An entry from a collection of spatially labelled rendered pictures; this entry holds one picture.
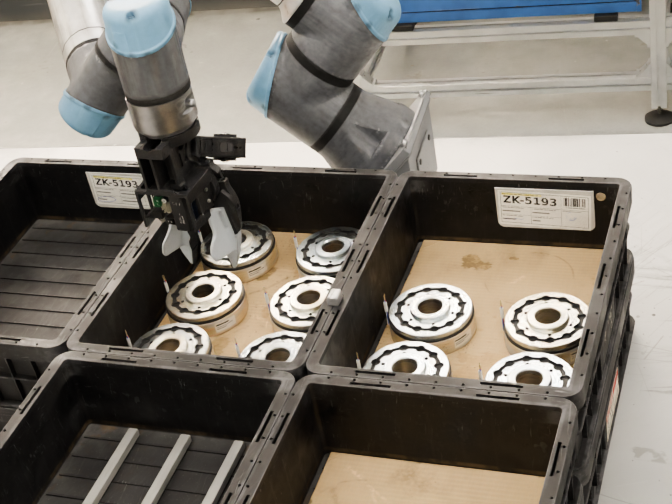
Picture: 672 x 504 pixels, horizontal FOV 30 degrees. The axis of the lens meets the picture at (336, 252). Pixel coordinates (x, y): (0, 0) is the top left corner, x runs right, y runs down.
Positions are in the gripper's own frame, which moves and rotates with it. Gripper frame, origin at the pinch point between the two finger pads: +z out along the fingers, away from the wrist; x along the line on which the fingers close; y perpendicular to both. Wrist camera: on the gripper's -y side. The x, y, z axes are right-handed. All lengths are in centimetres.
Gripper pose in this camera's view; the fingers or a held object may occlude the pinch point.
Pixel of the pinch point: (214, 253)
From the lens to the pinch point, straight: 157.0
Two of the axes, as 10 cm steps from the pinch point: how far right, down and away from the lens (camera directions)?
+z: 1.6, 8.0, 5.7
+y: -3.7, 5.9, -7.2
